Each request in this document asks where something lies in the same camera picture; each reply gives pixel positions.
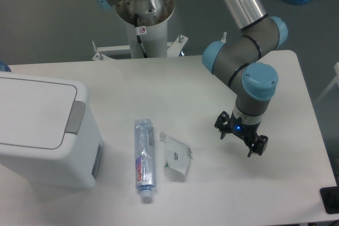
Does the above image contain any white trash can lid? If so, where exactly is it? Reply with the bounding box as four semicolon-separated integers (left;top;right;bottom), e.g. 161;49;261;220
1;73;89;149

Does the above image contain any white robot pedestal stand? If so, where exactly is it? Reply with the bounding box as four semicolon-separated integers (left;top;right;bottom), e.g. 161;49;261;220
92;0;189;60

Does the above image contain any blue object at left edge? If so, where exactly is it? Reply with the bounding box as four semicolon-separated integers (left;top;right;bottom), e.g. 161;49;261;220
0;61;11;72

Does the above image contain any black device at table edge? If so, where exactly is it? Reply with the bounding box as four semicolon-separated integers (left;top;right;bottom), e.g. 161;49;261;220
319;186;338;214

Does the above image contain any clear plastic water bottle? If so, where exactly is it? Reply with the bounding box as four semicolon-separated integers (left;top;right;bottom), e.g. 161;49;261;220
134;119;156;204

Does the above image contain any white trash can body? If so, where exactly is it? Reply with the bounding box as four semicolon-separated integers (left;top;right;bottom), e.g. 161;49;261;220
1;72;104;188

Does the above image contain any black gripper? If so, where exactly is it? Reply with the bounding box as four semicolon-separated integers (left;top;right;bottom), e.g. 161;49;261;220
214;111;269;157

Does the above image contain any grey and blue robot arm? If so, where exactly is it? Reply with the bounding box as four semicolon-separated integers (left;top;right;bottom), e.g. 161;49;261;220
96;0;288;155

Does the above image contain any black cable on pedestal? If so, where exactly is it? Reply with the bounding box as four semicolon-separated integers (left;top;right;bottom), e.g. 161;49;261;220
133;13;148;59

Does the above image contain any white furniture at right edge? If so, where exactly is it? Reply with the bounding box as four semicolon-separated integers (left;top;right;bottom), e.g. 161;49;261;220
315;62;339;104

